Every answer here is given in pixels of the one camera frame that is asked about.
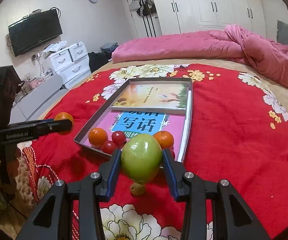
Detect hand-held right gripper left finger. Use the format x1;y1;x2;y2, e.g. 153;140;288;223
15;149;122;240

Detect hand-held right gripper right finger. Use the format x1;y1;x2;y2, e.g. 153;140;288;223
162;148;271;240

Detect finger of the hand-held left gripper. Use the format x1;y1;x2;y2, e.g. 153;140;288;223
0;119;74;152

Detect large green fruit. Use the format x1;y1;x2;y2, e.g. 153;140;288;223
121;133;163;184

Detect olive brown round fruit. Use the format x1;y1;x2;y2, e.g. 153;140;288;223
130;182;146;196

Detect large orange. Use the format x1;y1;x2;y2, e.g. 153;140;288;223
88;128;109;148
53;112;74;135

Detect grey cardboard tray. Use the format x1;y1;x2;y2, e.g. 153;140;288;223
73;77;193;163

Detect person's left hand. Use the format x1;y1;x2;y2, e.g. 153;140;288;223
8;146;23;178

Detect small orange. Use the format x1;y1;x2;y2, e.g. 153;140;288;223
153;131;174;149

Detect grey bench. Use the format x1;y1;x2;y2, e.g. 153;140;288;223
9;74;69;125

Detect brown plush rug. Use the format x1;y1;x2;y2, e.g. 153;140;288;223
0;152;40;233

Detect pink book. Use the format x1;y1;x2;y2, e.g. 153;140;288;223
98;110;192;157

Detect red floral blanket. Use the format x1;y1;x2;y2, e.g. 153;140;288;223
22;64;288;240

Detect black television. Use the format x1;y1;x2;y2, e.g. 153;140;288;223
8;9;63;57

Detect white drawer chest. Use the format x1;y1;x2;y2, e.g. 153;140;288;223
43;41;92;89

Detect sunflower cover book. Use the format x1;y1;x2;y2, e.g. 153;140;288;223
110;84;190;114

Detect black bag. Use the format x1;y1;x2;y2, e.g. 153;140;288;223
88;51;110;73

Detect pink quilt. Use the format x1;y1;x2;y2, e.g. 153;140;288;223
111;24;288;93

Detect hanging bags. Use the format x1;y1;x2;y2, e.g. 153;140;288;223
129;0;157;18

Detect white wardrobe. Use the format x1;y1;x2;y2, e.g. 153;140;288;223
147;0;268;37

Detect black cable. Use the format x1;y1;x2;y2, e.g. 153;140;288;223
0;192;33;222

